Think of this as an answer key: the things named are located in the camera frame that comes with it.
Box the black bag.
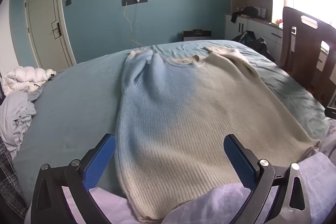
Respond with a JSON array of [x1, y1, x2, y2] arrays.
[[231, 30, 275, 62]]

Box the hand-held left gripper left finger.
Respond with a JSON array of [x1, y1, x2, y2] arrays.
[[31, 133, 117, 224]]

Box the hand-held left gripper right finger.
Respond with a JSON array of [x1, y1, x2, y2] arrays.
[[224, 134, 313, 224]]

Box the cream knitted sweater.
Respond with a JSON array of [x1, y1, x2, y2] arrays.
[[115, 45, 322, 222]]

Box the black clothes on cabinet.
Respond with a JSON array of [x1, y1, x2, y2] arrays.
[[230, 6, 260, 24]]

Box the white room door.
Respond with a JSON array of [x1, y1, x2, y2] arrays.
[[24, 0, 77, 69]]

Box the black wall power strip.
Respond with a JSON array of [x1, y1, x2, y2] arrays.
[[121, 0, 148, 7]]

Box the grey crumpled cloth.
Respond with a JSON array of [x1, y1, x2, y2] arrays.
[[0, 88, 44, 153]]

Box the dark wooden chair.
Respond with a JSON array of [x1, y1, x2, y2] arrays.
[[280, 6, 336, 109]]

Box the grey cable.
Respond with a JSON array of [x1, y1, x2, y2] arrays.
[[133, 4, 139, 43]]

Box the black box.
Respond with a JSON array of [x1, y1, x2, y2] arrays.
[[183, 29, 212, 42]]

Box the dark plaid cloth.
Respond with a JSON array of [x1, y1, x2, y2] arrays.
[[0, 135, 28, 219]]

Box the lavender cloth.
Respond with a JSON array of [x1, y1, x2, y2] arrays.
[[26, 124, 336, 224]]

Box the white low drawer cabinet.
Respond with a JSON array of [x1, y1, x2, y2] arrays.
[[224, 13, 284, 62]]

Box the white down jacket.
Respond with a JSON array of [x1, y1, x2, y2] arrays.
[[1, 67, 57, 96]]

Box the bed with light blue sheet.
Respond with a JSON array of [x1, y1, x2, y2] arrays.
[[13, 40, 331, 211]]

